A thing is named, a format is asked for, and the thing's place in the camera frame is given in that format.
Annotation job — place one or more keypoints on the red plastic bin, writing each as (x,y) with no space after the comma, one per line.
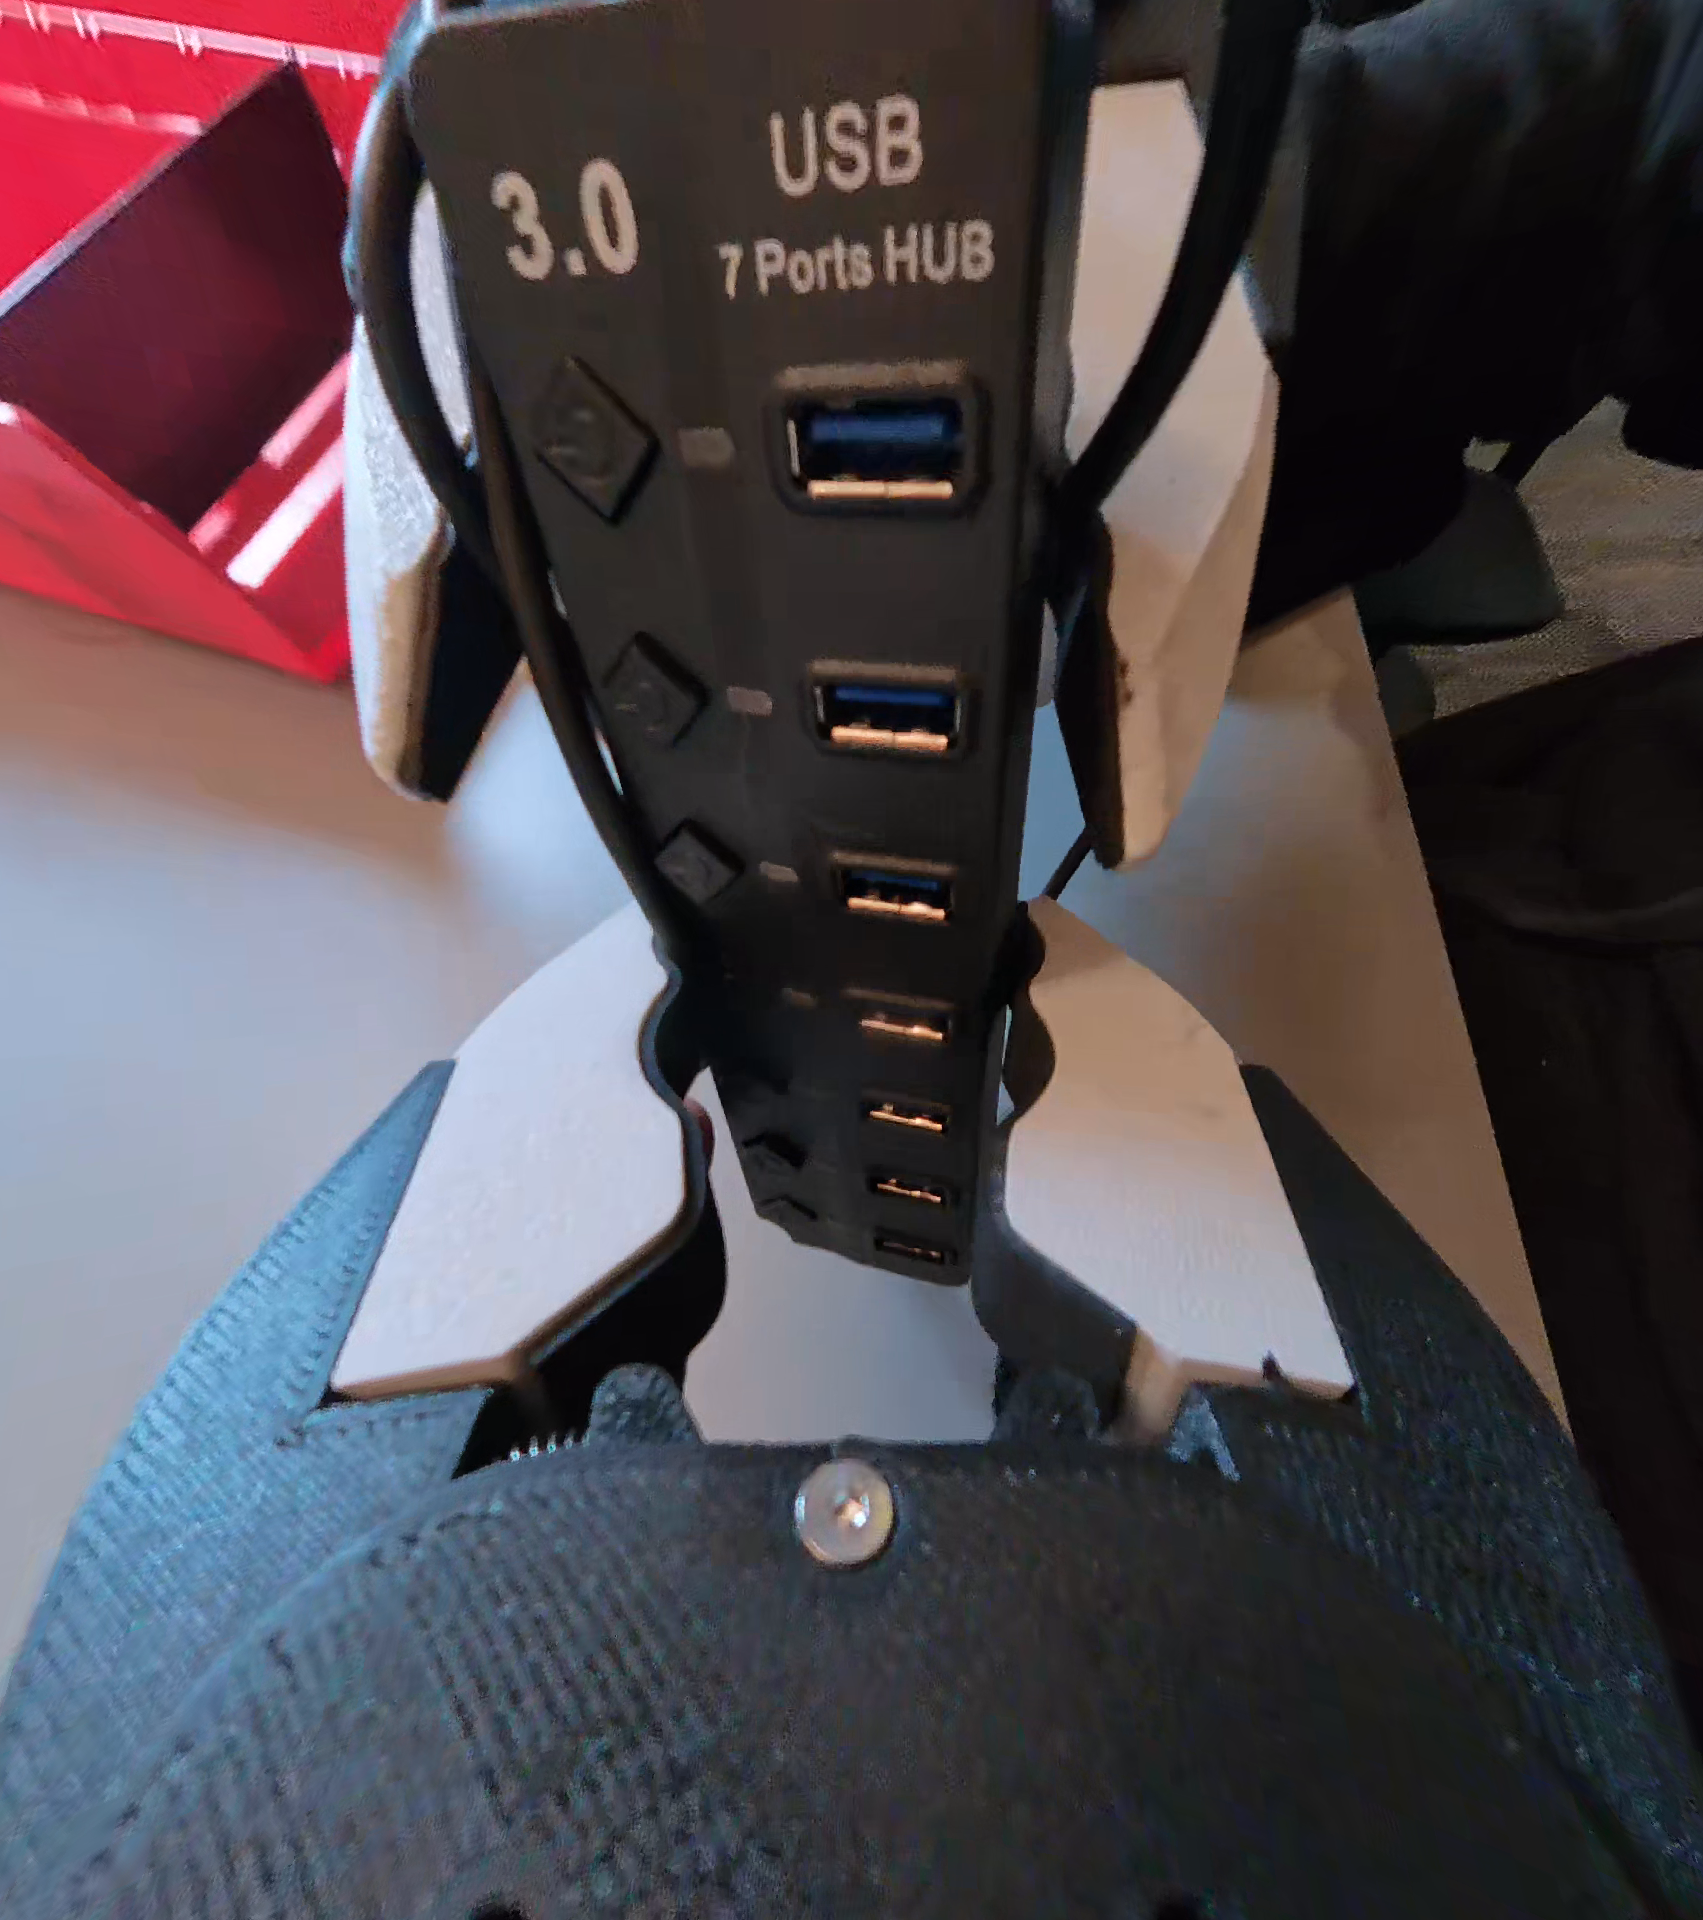
(41,221)

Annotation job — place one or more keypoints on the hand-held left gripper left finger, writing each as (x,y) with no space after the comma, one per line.
(523,1202)

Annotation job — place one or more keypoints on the person's left hand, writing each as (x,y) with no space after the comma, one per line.
(702,1128)

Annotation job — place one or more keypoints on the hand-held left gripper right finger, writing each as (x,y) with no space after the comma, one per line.
(1178,1202)

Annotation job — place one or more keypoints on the black USB hub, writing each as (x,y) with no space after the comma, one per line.
(735,602)

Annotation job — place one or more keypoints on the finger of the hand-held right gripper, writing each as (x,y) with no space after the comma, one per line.
(1194,527)
(387,630)

